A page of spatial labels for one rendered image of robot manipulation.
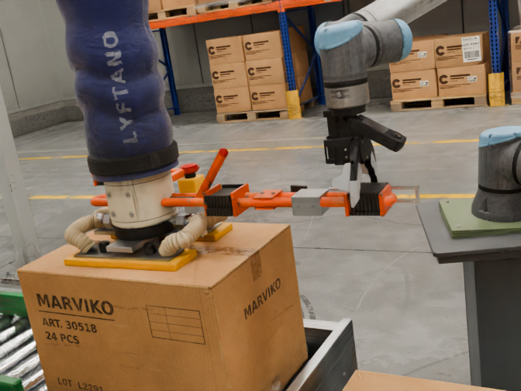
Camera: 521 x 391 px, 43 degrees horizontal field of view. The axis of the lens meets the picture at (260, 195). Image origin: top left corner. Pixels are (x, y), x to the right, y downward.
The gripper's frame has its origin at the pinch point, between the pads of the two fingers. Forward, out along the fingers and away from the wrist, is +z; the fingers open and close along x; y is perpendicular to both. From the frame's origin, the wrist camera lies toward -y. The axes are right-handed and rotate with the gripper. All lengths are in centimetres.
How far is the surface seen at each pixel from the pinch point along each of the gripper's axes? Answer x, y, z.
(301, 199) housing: 3.8, 13.9, -0.8
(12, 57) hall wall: -747, 902, -31
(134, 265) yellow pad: 16, 54, 12
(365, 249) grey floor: -233, 87, 108
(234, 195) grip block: 4.5, 30.3, -2.2
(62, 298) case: 21, 75, 19
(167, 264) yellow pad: 15.6, 44.6, 11.1
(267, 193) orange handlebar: 1.0, 23.5, -1.4
